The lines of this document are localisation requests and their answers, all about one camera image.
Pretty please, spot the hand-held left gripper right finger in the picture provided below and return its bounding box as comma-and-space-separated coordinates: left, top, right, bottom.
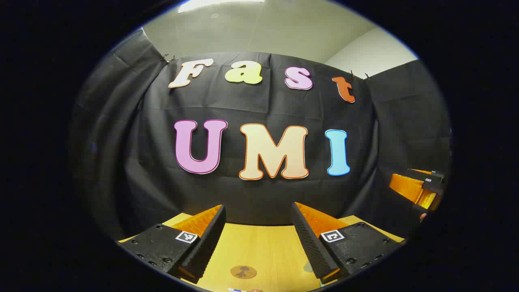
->
290, 202, 406, 284

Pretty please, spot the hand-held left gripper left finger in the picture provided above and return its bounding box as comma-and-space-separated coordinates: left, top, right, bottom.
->
118, 204, 227, 284

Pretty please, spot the wooden desktop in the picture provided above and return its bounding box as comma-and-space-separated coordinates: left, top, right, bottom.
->
118, 213, 406, 292

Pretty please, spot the black backdrop cloth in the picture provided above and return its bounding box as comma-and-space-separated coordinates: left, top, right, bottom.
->
69, 28, 453, 242

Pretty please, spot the ceiling light panel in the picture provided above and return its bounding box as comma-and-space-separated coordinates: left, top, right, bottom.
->
178, 0, 266, 13

